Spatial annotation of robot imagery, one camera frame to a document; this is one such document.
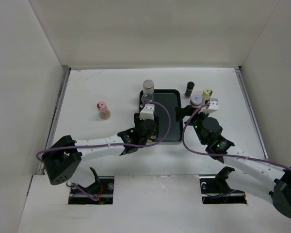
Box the clear top pepper grinder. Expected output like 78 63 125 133
141 94 154 104

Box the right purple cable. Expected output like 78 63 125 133
181 101 291 174

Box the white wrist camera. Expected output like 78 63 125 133
139 103 155 121
201 98 219 114

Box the silver lid grain bottle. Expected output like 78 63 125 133
143 79 154 95

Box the black lid bottle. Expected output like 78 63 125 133
148 132 158 142

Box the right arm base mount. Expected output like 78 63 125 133
199 167 247 204

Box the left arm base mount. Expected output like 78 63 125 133
66 167 115 205

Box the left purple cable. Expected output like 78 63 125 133
35 101 172 204

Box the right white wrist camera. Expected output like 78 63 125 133
201 98 219 114

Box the yellow cap spice bottle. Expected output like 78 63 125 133
202 88 213 100

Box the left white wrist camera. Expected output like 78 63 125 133
139 103 155 121

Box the white lid sauce jar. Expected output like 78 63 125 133
190 95 203 108

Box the purple cable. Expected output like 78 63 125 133
35 101 172 204
181 101 291 174

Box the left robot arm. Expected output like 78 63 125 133
41 113 159 194

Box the black cap spice jar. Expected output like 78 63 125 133
184 82 194 98

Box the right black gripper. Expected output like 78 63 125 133
175 105 212 145

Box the black rectangular tray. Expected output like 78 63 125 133
138 88 185 143

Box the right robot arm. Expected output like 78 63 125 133
175 102 291 218

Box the pink cap spice bottle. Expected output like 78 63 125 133
97 101 111 120

